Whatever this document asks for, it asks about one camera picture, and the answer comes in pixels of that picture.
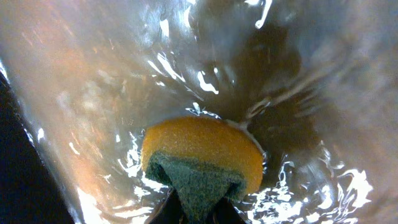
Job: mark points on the yellow green sponge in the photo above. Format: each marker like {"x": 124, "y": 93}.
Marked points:
{"x": 204, "y": 160}

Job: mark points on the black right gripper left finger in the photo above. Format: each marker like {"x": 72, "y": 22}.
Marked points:
{"x": 169, "y": 211}

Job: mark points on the black water tray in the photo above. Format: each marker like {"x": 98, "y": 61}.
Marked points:
{"x": 314, "y": 82}

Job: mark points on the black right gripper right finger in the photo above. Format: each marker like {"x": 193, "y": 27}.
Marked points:
{"x": 225, "y": 213}

